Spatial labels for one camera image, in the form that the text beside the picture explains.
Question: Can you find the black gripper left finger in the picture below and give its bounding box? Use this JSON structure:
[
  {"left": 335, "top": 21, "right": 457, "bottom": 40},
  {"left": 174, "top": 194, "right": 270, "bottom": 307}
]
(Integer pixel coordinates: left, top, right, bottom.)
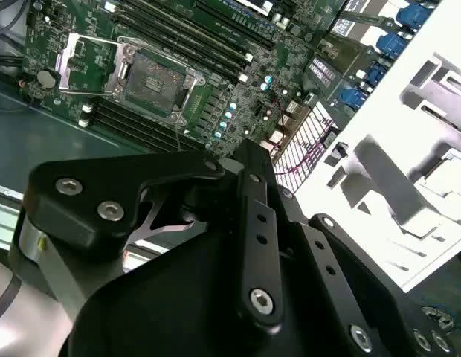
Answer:
[{"left": 24, "top": 139, "right": 286, "bottom": 327}]

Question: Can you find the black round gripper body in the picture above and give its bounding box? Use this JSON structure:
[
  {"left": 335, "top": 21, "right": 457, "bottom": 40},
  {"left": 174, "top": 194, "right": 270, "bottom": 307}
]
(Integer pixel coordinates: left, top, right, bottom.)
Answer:
[{"left": 59, "top": 180, "right": 352, "bottom": 357}]

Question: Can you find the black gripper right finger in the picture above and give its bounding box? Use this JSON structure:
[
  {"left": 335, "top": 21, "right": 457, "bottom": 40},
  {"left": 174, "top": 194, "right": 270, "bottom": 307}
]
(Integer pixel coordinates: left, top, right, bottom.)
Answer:
[{"left": 268, "top": 148, "right": 459, "bottom": 357}]

